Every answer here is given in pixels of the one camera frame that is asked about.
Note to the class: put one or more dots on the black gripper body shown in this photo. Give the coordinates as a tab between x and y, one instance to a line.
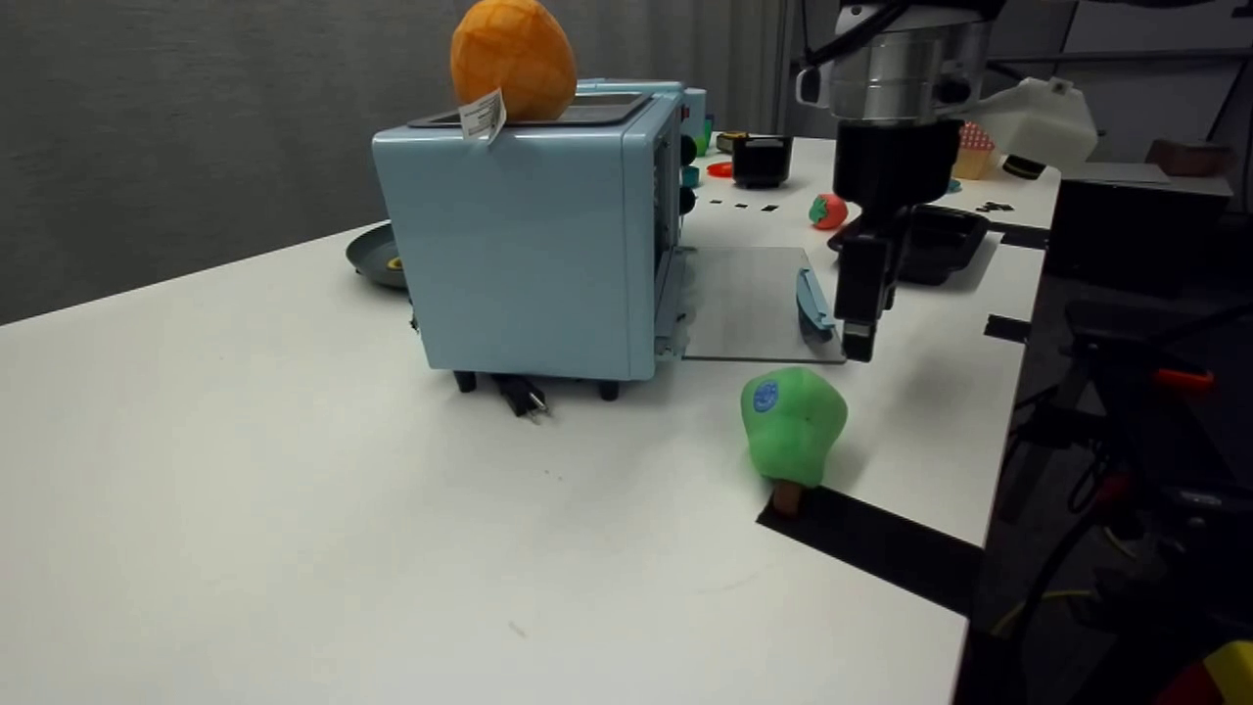
895	163

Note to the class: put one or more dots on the green toy apple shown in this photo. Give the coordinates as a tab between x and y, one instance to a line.
787	425

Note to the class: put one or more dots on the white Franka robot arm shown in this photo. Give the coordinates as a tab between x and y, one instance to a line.
900	62

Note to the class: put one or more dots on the red tomato plushie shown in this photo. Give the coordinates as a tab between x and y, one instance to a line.
823	212

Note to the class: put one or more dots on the light blue toaster oven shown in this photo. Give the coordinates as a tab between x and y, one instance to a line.
532	249

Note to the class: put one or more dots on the orange fruit plushie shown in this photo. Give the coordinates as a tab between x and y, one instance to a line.
510	61

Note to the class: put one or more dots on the black ridged plastic tray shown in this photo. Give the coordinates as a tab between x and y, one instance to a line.
946	241

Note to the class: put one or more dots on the black cup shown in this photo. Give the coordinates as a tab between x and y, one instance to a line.
759	163

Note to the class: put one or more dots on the small red toy food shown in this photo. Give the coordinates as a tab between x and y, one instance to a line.
717	171

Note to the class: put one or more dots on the black box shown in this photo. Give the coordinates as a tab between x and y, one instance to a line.
1136	236

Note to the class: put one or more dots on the black power plug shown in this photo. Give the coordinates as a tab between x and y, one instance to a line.
520	394

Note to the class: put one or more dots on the dark grey pan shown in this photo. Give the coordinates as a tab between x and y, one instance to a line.
373	254

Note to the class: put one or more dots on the yellow clamp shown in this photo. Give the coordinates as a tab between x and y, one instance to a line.
1230	667

